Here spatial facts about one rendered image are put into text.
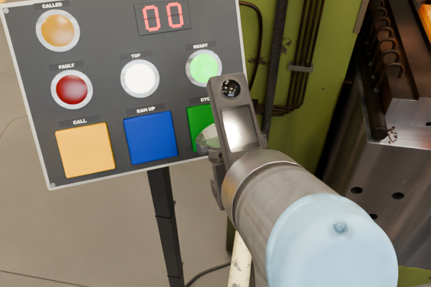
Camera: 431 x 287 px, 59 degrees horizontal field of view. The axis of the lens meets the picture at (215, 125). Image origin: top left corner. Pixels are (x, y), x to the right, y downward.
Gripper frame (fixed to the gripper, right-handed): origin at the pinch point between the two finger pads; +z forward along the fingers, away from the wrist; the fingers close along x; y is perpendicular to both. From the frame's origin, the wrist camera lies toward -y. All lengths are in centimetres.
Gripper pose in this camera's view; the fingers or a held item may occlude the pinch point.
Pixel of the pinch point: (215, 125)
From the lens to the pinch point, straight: 59.5
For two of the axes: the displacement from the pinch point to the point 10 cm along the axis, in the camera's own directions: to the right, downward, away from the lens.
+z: -2.3, -2.3, 9.5
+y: 1.3, 9.5, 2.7
